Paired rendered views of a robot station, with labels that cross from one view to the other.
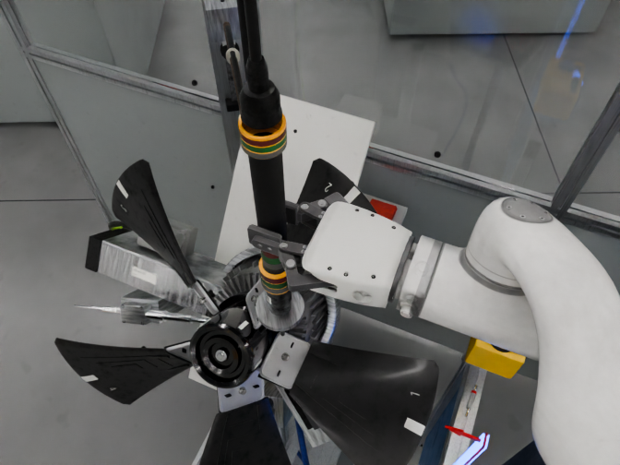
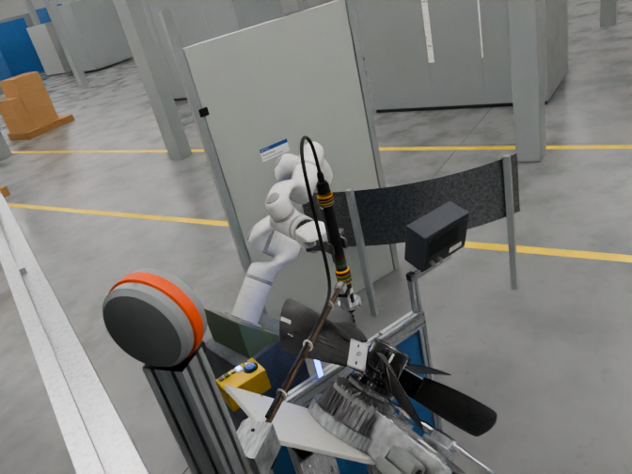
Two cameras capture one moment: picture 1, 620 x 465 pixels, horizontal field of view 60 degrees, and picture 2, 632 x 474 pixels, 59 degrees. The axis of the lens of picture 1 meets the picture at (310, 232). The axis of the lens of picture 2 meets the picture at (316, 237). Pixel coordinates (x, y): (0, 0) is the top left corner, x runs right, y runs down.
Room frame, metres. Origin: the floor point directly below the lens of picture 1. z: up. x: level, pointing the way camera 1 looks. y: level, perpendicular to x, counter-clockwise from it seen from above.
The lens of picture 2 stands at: (1.48, 0.87, 2.33)
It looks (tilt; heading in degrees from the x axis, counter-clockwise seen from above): 27 degrees down; 219
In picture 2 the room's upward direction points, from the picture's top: 14 degrees counter-clockwise
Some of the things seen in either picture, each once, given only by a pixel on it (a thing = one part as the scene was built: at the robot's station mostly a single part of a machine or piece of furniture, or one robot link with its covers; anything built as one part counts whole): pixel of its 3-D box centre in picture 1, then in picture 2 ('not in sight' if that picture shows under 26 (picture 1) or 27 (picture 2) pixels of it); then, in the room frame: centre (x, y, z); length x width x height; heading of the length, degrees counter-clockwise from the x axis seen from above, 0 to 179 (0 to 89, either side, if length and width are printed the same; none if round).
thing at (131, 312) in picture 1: (136, 313); (443, 438); (0.51, 0.36, 1.08); 0.07 x 0.04 x 0.06; 77
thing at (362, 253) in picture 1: (362, 256); (314, 234); (0.32, -0.06, 1.58); 0.11 x 0.10 x 0.07; 67
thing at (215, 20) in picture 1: (223, 9); (252, 452); (0.97, 0.17, 1.46); 0.10 x 0.07 x 0.08; 12
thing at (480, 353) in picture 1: (500, 331); (244, 385); (0.49, -0.40, 1.02); 0.16 x 0.10 x 0.11; 157
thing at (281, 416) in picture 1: (277, 401); not in sight; (0.38, 0.07, 0.91); 0.12 x 0.08 x 0.12; 157
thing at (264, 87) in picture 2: not in sight; (304, 165); (-1.22, -1.24, 1.10); 1.21 x 0.05 x 2.20; 157
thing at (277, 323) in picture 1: (277, 287); (346, 292); (0.37, 0.05, 1.42); 0.09 x 0.07 x 0.10; 12
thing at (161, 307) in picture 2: not in sight; (154, 318); (1.07, 0.19, 1.88); 0.17 x 0.15 x 0.16; 67
